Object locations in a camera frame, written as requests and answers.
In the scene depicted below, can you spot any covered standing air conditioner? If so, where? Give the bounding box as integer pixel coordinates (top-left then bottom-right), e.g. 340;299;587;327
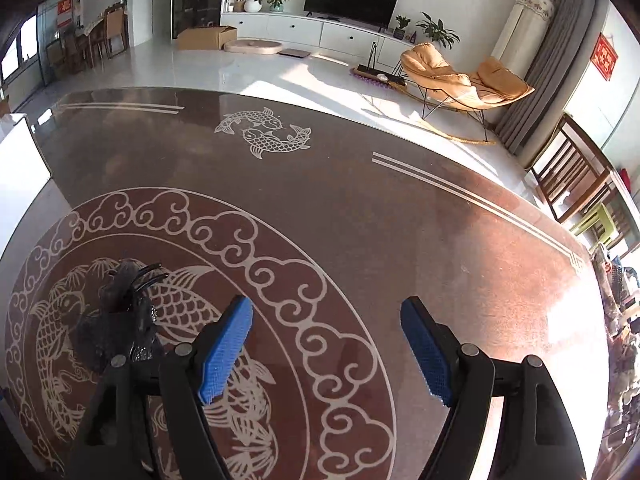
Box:
490;0;556;73

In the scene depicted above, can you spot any orange lounge chair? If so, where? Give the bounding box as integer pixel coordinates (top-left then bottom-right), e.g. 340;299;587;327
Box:
400;42;536;143

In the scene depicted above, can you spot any white television cabinet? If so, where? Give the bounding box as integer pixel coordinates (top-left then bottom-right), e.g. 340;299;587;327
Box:
220;10;431;63

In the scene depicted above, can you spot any large leafy potted plant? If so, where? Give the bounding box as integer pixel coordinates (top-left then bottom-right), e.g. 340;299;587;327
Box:
416;11;461;50

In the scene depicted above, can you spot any green plastic stool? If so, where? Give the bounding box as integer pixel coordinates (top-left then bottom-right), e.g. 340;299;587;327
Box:
570;205;621;253

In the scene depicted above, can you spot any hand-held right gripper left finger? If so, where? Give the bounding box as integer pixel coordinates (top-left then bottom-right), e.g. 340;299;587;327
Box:
65;295;254;480

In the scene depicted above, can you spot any brown cardboard box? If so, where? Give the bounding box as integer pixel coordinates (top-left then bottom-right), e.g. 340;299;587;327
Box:
175;25;238;51

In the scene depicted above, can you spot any red wall hanging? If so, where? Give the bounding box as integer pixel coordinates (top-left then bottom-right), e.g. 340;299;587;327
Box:
590;32;618;81

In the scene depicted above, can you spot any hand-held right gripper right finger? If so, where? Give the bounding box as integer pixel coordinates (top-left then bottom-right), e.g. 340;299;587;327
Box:
400;296;588;480

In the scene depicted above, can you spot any white storage container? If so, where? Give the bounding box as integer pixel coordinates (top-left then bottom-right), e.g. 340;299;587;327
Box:
0;112;53;241

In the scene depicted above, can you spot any grey curtain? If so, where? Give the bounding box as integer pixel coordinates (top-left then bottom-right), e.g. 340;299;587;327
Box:
495;0;613;166

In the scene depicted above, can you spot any black mesh hair accessory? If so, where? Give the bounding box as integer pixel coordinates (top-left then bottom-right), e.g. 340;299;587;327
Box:
75;258;171;366

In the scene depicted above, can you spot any pile of household clutter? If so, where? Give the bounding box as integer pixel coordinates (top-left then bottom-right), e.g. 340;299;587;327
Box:
592;250;640;461

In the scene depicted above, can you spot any dining chairs and table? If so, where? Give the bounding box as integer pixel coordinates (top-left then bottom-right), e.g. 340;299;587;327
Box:
45;5;131;76

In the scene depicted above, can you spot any round beige foot tub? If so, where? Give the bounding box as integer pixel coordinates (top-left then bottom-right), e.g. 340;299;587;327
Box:
223;39;283;55

